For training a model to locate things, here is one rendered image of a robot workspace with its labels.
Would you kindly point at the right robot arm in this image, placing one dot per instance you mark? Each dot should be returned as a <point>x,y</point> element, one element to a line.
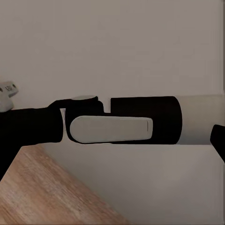
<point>182,120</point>

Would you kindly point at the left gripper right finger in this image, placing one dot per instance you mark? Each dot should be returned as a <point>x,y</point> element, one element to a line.
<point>217,139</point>

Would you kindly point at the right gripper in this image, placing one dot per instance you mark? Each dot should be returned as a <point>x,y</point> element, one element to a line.
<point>17,117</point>

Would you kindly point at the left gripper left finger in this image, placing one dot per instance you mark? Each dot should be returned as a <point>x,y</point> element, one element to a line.
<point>11,140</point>

